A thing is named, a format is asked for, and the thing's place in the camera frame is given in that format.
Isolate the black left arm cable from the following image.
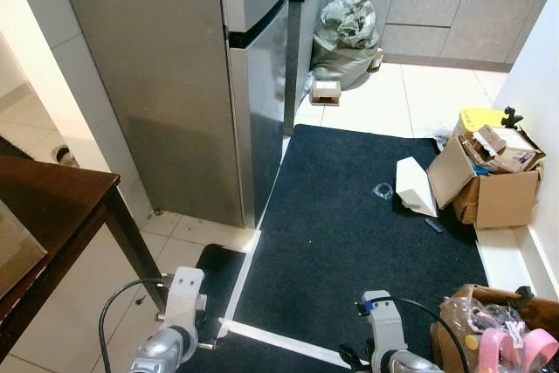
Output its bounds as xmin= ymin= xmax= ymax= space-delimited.
xmin=98 ymin=278 xmax=168 ymax=373

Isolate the small black figure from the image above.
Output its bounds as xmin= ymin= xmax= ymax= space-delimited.
xmin=502 ymin=107 xmax=524 ymax=128

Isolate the large dark floor mat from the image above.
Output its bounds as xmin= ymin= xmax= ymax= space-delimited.
xmin=231 ymin=124 xmax=490 ymax=365

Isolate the open brown cardboard box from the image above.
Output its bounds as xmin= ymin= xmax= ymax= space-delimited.
xmin=426 ymin=124 xmax=548 ymax=231

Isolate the dark doorway mat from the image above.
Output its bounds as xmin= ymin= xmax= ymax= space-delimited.
xmin=0 ymin=133 xmax=38 ymax=162

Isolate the small round dark object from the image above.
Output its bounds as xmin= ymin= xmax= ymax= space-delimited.
xmin=52 ymin=146 xmax=79 ymax=168

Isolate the white floor tape strip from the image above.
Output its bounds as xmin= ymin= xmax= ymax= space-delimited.
xmin=220 ymin=228 xmax=264 ymax=337
xmin=218 ymin=319 xmax=352 ymax=370

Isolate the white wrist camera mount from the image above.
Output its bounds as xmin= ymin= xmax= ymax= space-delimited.
xmin=161 ymin=266 xmax=209 ymax=341
xmin=360 ymin=291 xmax=408 ymax=365

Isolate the grey-green garbage bag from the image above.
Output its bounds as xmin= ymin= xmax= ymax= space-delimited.
xmin=311 ymin=0 xmax=383 ymax=91

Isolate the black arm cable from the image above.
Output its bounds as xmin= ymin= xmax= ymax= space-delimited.
xmin=354 ymin=296 xmax=473 ymax=373
xmin=98 ymin=278 xmax=168 ymax=373

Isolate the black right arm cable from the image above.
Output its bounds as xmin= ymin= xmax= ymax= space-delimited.
xmin=354 ymin=296 xmax=473 ymax=373

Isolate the crumpled brown paper trash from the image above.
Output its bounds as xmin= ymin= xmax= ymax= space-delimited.
xmin=470 ymin=126 xmax=541 ymax=175

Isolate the silver refrigerator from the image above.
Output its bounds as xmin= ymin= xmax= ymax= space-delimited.
xmin=52 ymin=0 xmax=294 ymax=231

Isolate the pink plastic toy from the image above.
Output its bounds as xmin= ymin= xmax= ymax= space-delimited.
xmin=466 ymin=327 xmax=559 ymax=373

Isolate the clear plastic bag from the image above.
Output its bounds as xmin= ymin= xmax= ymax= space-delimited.
xmin=440 ymin=295 xmax=527 ymax=341

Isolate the dark brown wooden table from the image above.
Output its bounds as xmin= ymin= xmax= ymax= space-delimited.
xmin=0 ymin=155 xmax=167 ymax=358

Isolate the yellow plastic item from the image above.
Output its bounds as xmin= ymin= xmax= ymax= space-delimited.
xmin=459 ymin=108 xmax=518 ymax=140

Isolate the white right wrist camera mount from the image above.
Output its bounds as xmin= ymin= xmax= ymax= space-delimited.
xmin=360 ymin=291 xmax=408 ymax=365

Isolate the grey kitchen cabinet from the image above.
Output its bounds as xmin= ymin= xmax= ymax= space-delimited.
xmin=288 ymin=0 xmax=559 ymax=73

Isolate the small cardboard carton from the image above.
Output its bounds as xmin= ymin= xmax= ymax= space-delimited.
xmin=309 ymin=79 xmax=343 ymax=107

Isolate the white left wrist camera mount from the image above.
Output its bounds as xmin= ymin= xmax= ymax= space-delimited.
xmin=161 ymin=266 xmax=209 ymax=341

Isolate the small dark floor mat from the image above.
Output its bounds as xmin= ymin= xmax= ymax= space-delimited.
xmin=170 ymin=245 xmax=350 ymax=373

